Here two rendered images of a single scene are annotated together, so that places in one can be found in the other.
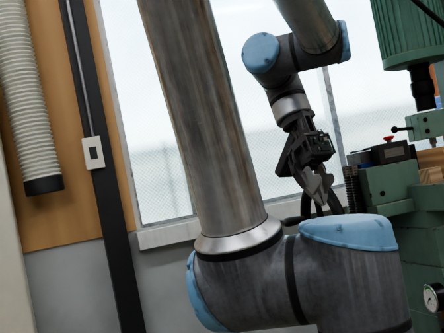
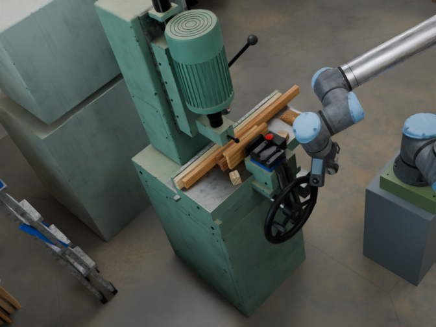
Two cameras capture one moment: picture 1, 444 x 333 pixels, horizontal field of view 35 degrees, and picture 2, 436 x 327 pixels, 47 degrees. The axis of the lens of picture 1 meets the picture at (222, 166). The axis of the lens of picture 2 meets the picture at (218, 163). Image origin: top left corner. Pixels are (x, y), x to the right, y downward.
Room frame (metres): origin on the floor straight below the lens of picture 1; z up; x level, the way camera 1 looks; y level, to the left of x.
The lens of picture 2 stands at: (2.32, 0.76, 2.35)
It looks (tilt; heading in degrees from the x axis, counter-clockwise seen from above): 47 degrees down; 250
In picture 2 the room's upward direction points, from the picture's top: 16 degrees counter-clockwise
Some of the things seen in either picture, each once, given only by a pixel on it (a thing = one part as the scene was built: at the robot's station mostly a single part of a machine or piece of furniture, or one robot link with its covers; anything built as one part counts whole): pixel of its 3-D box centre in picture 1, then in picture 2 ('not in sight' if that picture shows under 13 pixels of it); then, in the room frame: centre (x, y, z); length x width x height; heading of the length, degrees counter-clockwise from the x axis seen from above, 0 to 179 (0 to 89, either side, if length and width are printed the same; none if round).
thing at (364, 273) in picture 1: (347, 269); (423, 139); (1.13, -0.17, 0.82); 0.17 x 0.15 x 0.18; 71
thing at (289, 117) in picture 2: not in sight; (292, 117); (1.49, -0.53, 0.91); 0.10 x 0.07 x 0.02; 103
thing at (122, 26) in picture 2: not in sight; (162, 78); (1.87, -0.84, 1.16); 0.22 x 0.22 x 0.72; 13
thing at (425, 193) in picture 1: (416, 194); (255, 161); (1.72, -0.46, 0.87); 0.61 x 0.30 x 0.06; 13
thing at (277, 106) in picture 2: not in sight; (244, 133); (1.69, -0.58, 0.92); 0.66 x 0.02 x 0.04; 13
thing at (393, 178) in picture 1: (382, 183); (270, 163); (1.70, -0.38, 0.91); 0.15 x 0.14 x 0.09; 13
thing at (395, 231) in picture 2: not in sight; (409, 218); (1.13, -0.18, 0.28); 0.30 x 0.30 x 0.55; 15
